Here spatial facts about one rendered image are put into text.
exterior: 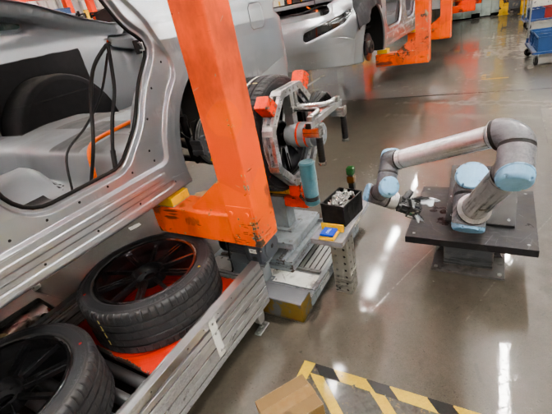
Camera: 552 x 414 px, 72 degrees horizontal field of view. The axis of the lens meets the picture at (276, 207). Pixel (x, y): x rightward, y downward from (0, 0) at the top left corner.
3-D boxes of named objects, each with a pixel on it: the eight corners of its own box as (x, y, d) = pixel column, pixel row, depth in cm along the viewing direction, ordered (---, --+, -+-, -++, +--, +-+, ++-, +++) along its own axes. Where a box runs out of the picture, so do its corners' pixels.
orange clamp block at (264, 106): (264, 105, 193) (255, 96, 186) (278, 104, 189) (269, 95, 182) (262, 117, 192) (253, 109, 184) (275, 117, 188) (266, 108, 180)
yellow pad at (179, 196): (172, 194, 214) (169, 186, 212) (190, 195, 207) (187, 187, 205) (155, 205, 204) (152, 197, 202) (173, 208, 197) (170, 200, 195)
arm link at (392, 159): (528, 102, 125) (375, 148, 182) (526, 136, 122) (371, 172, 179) (545, 117, 130) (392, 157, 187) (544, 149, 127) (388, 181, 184)
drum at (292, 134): (296, 141, 223) (292, 118, 217) (329, 141, 213) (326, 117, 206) (285, 150, 213) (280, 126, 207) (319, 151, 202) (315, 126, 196)
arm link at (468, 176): (490, 172, 194) (490, 158, 179) (488, 204, 190) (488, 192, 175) (457, 172, 202) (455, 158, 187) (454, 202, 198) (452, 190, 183)
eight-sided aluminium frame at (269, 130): (315, 159, 247) (302, 74, 222) (324, 159, 244) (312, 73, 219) (274, 199, 208) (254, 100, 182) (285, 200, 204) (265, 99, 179)
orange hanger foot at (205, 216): (180, 216, 223) (161, 162, 207) (253, 226, 197) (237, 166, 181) (160, 231, 211) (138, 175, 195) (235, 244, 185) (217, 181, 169)
